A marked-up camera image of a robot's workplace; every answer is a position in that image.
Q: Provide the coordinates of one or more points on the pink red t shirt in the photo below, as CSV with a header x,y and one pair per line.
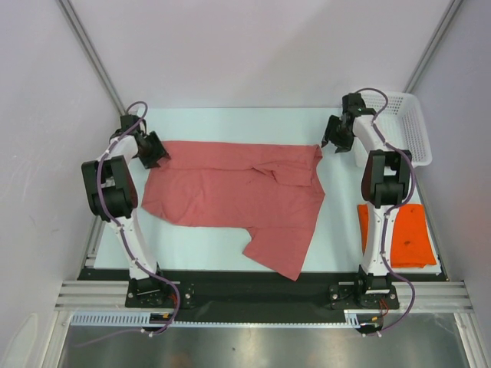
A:
x,y
271,191

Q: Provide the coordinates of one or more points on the right aluminium corner post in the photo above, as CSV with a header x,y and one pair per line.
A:
x,y
445,23

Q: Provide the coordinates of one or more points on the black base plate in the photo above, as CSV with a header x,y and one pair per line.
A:
x,y
233,297

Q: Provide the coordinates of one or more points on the left aluminium corner post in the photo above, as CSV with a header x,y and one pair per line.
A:
x,y
87,46

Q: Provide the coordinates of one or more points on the folded orange t shirt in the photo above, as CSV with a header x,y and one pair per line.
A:
x,y
407,242

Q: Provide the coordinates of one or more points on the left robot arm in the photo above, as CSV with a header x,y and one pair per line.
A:
x,y
111,192

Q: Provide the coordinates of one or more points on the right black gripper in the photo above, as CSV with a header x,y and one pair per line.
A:
x,y
343,145

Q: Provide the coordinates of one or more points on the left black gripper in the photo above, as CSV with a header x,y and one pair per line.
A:
x,y
159,152

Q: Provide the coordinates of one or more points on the aluminium corner post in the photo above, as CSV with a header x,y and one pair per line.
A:
x,y
445,23
87,46

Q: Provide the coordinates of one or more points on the white plastic basket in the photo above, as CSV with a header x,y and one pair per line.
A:
x,y
402,124

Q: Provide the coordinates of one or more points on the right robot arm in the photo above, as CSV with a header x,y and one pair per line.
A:
x,y
386,185

